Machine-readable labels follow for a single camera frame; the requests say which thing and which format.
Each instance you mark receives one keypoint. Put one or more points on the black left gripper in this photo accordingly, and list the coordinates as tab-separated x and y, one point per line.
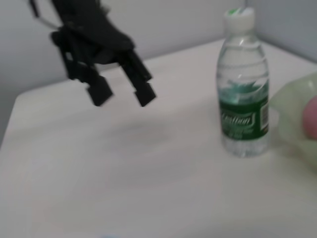
89	32

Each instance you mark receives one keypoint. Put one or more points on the clear water bottle green label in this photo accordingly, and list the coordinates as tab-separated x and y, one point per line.
244	111

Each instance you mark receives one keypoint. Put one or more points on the pink peach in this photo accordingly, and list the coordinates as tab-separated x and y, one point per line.
310	116

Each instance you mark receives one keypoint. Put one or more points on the green glass fruit plate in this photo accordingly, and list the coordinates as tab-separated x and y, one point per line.
292	119

